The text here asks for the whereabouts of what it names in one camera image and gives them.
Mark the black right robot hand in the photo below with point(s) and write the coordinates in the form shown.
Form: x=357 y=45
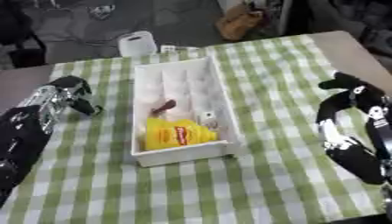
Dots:
x=352 y=157

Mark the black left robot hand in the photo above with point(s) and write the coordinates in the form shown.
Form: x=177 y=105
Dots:
x=81 y=87

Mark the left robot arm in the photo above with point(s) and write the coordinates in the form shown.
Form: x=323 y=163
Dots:
x=23 y=137

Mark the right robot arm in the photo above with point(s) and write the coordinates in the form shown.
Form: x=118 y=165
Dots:
x=388 y=192

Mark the white open box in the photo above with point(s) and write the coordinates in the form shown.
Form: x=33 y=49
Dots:
x=176 y=78

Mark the white paper roll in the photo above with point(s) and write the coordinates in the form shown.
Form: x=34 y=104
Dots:
x=137 y=43

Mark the black bag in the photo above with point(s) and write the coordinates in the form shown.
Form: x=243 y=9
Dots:
x=23 y=43

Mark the dark red small object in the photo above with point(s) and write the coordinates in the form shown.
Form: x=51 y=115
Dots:
x=164 y=106

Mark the yellow squeeze bottle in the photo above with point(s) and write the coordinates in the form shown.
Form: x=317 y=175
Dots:
x=171 y=134

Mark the brown bag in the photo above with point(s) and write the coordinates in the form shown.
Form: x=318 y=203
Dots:
x=239 y=22

